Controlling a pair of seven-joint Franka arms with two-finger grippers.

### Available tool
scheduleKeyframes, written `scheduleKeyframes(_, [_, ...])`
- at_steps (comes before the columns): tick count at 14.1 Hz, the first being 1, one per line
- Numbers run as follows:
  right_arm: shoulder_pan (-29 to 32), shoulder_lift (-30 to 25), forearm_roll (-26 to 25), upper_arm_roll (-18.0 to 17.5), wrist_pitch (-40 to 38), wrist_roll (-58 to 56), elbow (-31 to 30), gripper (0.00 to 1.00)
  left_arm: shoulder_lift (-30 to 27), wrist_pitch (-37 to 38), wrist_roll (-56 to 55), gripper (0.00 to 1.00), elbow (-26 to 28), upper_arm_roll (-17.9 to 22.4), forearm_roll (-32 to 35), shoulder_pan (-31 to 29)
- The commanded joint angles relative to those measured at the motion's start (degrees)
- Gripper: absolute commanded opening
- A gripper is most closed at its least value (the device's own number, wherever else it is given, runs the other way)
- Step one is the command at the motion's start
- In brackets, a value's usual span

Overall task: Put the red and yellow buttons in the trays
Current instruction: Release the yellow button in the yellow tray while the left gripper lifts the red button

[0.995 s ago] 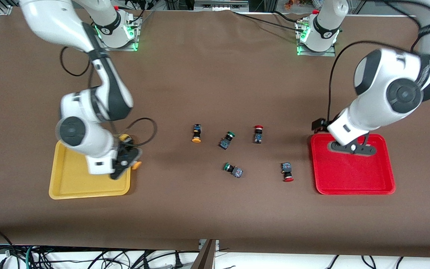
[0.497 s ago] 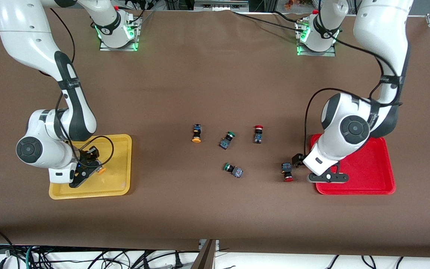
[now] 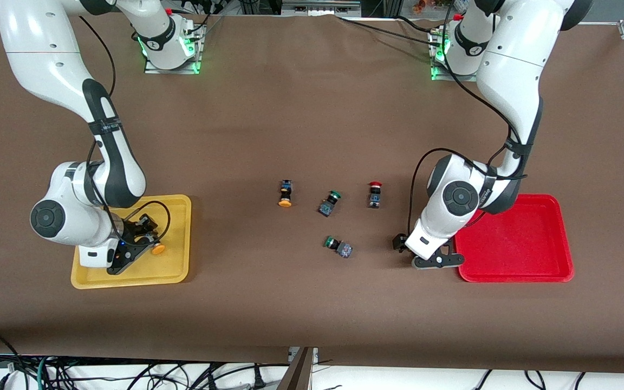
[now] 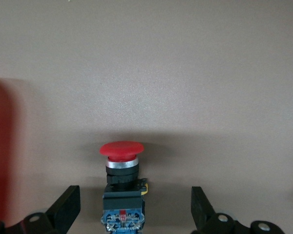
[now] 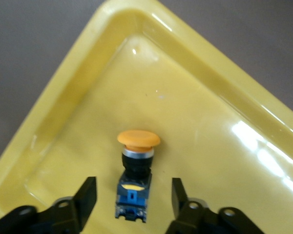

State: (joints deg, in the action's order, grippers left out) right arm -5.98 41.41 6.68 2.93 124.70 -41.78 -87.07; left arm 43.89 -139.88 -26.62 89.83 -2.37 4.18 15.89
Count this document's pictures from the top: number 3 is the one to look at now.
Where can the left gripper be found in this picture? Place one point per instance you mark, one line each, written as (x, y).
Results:
(399, 242)

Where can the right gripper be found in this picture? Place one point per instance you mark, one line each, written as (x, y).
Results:
(137, 228)

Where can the yellow mushroom push button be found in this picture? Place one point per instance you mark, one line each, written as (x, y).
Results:
(157, 249)
(285, 202)

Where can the red mushroom push button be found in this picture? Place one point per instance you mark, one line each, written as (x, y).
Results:
(375, 200)

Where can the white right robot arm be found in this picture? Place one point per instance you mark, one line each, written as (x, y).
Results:
(36, 49)

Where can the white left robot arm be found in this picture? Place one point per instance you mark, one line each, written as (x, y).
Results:
(512, 70)

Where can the yellow plastic tray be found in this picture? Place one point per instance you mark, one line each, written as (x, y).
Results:
(171, 271)

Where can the green push button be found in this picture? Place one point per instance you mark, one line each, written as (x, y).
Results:
(345, 249)
(325, 208)

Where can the red plastic tray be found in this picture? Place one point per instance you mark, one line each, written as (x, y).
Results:
(518, 244)

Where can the brown table cover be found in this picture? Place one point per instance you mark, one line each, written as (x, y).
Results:
(312, 314)

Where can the brown table support beam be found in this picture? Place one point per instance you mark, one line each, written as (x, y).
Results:
(297, 374)

